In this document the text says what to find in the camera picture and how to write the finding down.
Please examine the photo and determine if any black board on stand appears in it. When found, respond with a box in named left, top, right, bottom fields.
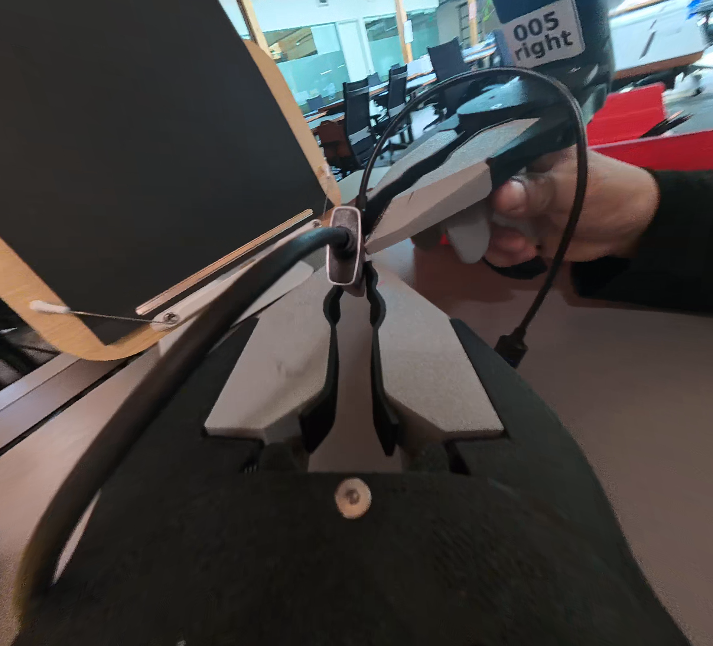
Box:
left=0, top=39, right=344, bottom=363

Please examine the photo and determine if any thick black cable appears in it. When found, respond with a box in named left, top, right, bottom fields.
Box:
left=14, top=225, right=357, bottom=616

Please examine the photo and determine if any black usb-c cable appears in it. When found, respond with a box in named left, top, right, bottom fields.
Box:
left=355, top=67, right=591, bottom=368

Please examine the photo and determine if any black office chair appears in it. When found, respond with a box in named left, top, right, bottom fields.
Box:
left=385, top=65, right=413, bottom=145
left=340, top=78, right=377, bottom=168
left=429, top=39, right=474, bottom=117

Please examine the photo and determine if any person's right hand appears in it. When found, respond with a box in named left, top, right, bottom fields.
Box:
left=483, top=148, right=661, bottom=270

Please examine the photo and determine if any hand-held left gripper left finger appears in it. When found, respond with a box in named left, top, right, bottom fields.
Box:
left=204, top=267, right=341, bottom=452

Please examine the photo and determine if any person's right forearm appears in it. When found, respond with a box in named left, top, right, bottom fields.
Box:
left=572, top=167, right=713, bottom=315

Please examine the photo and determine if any black monitor screen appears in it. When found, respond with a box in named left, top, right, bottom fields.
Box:
left=0, top=0, right=326, bottom=315

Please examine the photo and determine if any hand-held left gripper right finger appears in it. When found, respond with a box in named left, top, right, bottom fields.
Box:
left=368, top=265, right=504, bottom=455

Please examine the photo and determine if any red plastic bin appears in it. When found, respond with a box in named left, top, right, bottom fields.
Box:
left=585, top=84, right=713, bottom=173

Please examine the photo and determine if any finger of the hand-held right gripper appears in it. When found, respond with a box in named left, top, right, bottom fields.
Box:
left=364, top=159, right=498, bottom=257
left=362, top=117, right=547, bottom=212

